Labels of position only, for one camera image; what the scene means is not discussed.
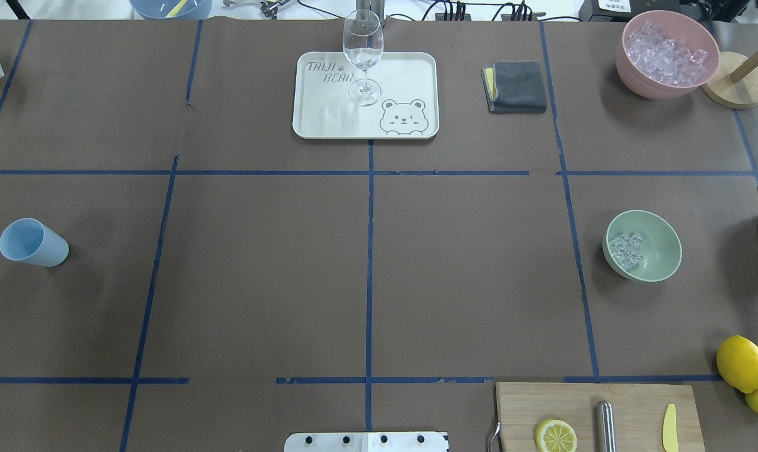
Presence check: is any blue bowl with fork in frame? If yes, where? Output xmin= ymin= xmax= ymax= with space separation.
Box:
xmin=129 ymin=1 xmax=213 ymax=20

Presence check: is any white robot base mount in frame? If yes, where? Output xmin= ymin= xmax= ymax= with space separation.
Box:
xmin=284 ymin=431 xmax=450 ymax=451

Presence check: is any steel knife sharpener rod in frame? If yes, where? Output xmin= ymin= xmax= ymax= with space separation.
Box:
xmin=596 ymin=400 xmax=617 ymax=452

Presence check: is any cream bear serving tray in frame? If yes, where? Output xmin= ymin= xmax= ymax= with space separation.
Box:
xmin=292 ymin=51 xmax=440 ymax=139

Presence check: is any lemon half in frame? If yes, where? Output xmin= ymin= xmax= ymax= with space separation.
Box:
xmin=534 ymin=419 xmax=578 ymax=452

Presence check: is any clear wine glass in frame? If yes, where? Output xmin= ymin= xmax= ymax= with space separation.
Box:
xmin=342 ymin=9 xmax=384 ymax=107

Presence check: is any wooden cutting board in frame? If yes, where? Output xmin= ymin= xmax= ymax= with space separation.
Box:
xmin=496 ymin=382 xmax=706 ymax=451

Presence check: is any wooden cup stand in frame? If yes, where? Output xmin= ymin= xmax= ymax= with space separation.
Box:
xmin=702 ymin=50 xmax=758 ymax=109

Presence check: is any grey yellow folded cloth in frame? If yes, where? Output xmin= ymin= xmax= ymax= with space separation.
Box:
xmin=481 ymin=60 xmax=547 ymax=114

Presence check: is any green ceramic bowl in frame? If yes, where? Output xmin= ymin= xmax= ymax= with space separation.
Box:
xmin=602 ymin=210 xmax=683 ymax=283

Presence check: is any pink bowl of ice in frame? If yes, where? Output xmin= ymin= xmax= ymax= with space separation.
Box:
xmin=616 ymin=9 xmax=720 ymax=100

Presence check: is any light blue plastic cup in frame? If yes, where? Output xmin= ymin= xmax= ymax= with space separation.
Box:
xmin=0 ymin=218 xmax=70 ymax=268

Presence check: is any clear ice cube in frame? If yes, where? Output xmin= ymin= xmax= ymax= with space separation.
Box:
xmin=618 ymin=248 xmax=643 ymax=270
xmin=608 ymin=234 xmax=634 ymax=259

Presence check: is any yellow plastic knife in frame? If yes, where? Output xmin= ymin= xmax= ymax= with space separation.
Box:
xmin=662 ymin=403 xmax=678 ymax=452

